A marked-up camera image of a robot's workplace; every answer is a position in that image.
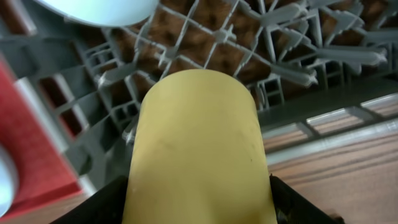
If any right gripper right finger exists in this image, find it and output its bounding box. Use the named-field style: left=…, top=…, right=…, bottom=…
left=269, top=175, right=345, bottom=224

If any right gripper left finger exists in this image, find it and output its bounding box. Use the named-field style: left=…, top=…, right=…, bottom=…
left=51, top=176, right=128, bottom=224

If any yellow plastic cup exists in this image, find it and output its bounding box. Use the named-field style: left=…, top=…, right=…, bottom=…
left=123, top=69, right=276, bottom=223

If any light blue plate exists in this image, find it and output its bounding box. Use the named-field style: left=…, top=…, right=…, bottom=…
left=1, top=146, right=19, bottom=217

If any light blue bowl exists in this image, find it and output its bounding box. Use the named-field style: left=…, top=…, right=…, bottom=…
left=37, top=0, right=159, bottom=27

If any grey dishwasher rack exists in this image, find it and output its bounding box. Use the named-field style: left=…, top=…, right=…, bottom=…
left=1, top=1, right=397, bottom=191

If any red serving tray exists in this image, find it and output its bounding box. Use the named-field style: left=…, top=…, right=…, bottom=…
left=1, top=62, right=83, bottom=222

